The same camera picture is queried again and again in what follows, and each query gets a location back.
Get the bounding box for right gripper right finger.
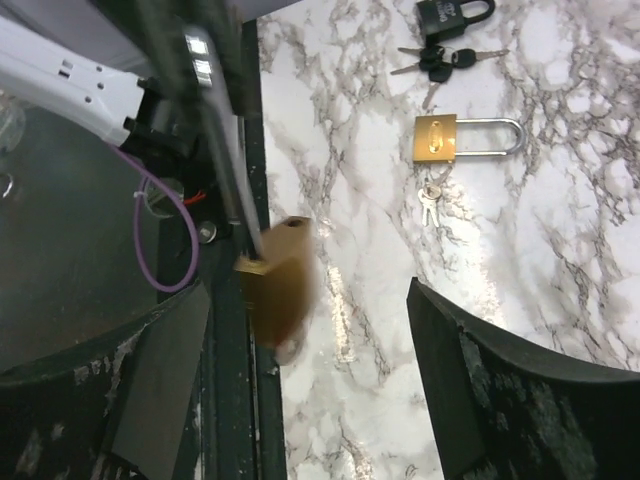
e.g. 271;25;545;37
407;280;639;479

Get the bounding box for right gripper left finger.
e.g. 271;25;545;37
1;286;209;479

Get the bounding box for small brass padlock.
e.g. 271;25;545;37
182;24;321;366

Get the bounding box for silver keys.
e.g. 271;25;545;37
418;166;453;228

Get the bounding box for large brass padlock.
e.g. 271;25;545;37
412;114;526;164

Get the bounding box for black padlock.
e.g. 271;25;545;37
415;0;496;43

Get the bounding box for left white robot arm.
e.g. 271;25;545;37
1;18;195;161

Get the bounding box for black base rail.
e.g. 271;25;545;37
189;1;287;479

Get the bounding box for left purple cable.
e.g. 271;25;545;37
109;144;201;294

